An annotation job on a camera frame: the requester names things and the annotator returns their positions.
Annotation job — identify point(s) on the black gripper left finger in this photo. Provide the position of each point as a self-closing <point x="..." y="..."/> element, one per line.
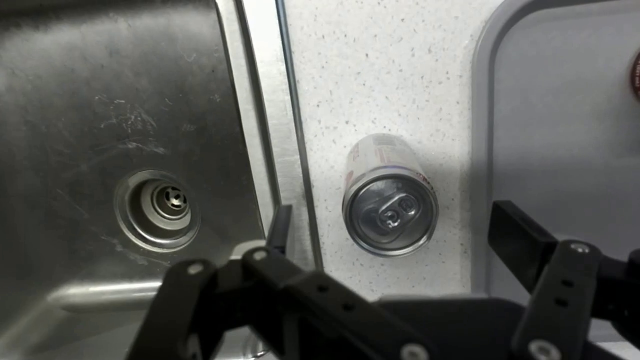
<point x="296" y="315"/>

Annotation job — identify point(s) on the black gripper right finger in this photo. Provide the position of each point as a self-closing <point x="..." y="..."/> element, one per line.
<point x="571" y="282"/>

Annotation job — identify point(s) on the silver soda can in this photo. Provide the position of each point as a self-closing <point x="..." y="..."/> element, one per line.
<point x="389" y="205"/>

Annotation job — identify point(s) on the grey plastic tray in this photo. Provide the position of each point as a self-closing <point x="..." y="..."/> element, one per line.
<point x="554" y="120"/>

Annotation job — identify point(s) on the stainless steel sink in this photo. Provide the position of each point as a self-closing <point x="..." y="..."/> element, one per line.
<point x="136" y="135"/>

